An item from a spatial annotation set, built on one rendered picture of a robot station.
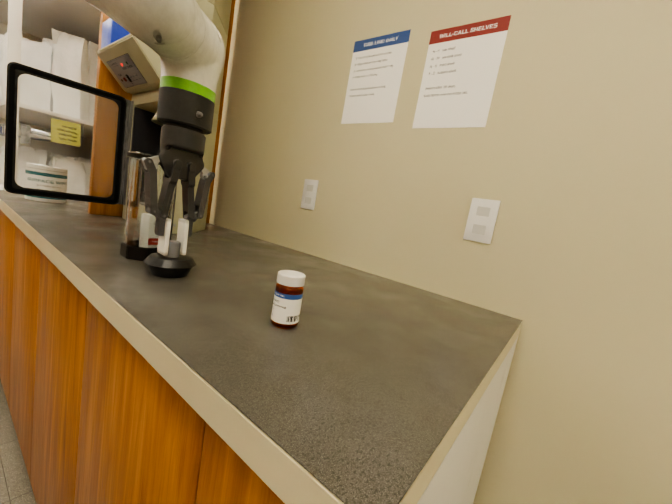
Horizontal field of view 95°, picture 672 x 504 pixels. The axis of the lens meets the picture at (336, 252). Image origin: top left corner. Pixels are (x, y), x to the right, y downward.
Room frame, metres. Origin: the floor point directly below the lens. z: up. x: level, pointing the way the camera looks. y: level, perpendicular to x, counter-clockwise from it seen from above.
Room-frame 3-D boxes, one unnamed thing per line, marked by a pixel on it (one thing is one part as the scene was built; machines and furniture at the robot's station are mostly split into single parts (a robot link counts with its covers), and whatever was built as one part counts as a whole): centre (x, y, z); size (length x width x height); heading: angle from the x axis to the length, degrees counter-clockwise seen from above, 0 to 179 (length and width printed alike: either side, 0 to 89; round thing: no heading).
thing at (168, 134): (0.59, 0.32, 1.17); 0.08 x 0.07 x 0.09; 144
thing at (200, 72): (0.58, 0.32, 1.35); 0.13 x 0.11 x 0.14; 3
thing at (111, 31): (1.12, 0.84, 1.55); 0.10 x 0.10 x 0.09; 53
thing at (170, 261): (0.59, 0.32, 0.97); 0.09 x 0.09 x 0.07
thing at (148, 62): (1.07, 0.77, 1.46); 0.32 x 0.12 x 0.10; 53
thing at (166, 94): (0.59, 0.32, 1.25); 0.12 x 0.09 x 0.06; 54
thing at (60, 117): (1.08, 0.97, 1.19); 0.30 x 0.01 x 0.40; 136
